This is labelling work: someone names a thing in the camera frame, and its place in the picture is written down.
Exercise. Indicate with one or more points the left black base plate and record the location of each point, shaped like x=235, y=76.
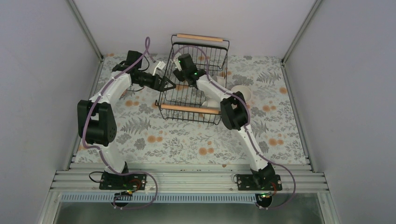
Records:
x=118, y=182

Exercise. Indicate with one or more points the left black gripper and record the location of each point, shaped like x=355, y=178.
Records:
x=160, y=88

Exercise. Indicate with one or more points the white cylindrical bowl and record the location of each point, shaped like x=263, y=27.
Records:
x=220, y=80

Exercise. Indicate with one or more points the floral table mat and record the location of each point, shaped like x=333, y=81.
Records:
x=144, y=136

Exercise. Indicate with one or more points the orange bowl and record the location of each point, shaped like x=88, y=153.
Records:
x=246, y=92

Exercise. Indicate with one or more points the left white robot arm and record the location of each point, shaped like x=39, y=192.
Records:
x=97, y=126

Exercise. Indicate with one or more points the red patterned bowl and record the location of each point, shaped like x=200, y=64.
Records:
x=123, y=94

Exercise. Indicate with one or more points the white round bowl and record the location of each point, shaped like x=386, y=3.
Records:
x=211, y=104

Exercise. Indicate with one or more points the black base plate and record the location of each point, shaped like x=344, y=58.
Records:
x=247, y=182
x=118, y=182

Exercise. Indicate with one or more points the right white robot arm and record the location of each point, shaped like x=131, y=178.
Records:
x=234, y=114

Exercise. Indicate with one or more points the aluminium mounting rail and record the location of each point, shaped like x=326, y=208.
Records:
x=191, y=178

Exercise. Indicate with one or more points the black wire dish rack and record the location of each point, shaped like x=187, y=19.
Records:
x=184, y=102

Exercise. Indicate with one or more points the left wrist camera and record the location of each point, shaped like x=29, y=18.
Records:
x=158, y=66

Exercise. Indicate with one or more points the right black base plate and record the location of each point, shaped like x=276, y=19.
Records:
x=247, y=182

